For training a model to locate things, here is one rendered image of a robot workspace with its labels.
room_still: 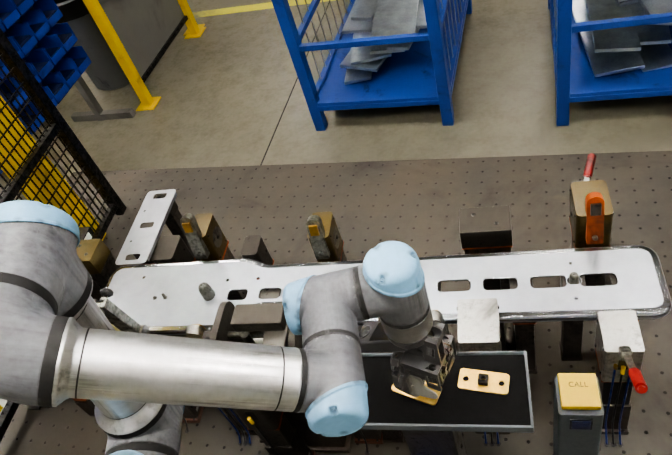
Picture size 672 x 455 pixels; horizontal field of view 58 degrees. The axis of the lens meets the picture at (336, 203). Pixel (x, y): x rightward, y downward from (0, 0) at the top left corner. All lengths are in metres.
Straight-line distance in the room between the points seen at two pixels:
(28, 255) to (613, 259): 1.16
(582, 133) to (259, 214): 1.78
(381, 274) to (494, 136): 2.55
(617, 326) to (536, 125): 2.15
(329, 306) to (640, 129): 2.67
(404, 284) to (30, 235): 0.45
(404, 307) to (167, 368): 0.31
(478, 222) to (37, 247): 1.02
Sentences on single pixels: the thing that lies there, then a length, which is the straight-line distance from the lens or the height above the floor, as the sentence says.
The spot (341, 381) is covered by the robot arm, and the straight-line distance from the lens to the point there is 0.75.
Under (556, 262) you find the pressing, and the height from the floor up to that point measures 1.00.
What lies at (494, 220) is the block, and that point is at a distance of 1.51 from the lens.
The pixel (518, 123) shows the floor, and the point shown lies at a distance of 3.37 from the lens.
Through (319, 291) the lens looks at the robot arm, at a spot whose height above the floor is 1.52.
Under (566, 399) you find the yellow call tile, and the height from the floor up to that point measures 1.16.
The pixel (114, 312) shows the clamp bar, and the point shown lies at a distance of 1.46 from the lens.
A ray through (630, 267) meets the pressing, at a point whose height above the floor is 1.00.
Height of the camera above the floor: 2.15
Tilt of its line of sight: 44 degrees down
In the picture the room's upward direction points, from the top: 19 degrees counter-clockwise
